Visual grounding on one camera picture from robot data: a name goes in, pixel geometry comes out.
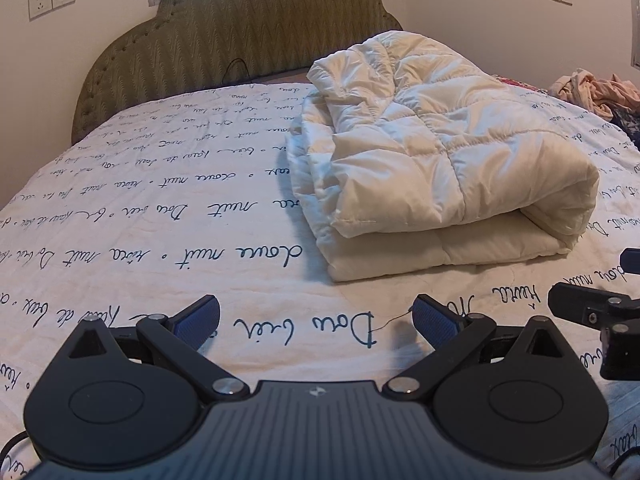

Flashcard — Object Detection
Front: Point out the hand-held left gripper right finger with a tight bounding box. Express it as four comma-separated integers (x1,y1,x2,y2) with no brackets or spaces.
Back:
382,294,574,404

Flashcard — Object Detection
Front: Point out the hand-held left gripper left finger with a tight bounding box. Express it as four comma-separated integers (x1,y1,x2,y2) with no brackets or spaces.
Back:
67,294,251,404

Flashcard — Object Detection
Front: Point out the white puffer jacket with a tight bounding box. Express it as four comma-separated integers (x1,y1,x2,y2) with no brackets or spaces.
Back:
286,30,601,284

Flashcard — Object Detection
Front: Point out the pink clothes pile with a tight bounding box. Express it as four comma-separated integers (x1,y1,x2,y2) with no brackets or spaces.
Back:
549,71,640,121

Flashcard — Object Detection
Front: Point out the white script-print blanket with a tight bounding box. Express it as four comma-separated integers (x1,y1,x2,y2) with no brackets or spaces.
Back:
0,77,640,480

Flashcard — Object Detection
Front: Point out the dark blue garment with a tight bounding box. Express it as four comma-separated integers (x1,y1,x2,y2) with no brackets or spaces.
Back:
595,102,640,152

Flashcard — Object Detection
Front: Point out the floral cloth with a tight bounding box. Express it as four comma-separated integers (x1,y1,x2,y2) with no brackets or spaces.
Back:
492,75,551,94

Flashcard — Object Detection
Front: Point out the side window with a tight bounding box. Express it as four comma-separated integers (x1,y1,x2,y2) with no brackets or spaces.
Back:
627,0,640,69

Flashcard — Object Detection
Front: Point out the green upholstered headboard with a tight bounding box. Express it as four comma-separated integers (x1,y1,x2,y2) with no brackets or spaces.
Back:
71,0,405,146

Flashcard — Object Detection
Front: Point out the black cable at headboard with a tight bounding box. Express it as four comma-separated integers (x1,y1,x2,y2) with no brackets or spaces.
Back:
223,59,251,84

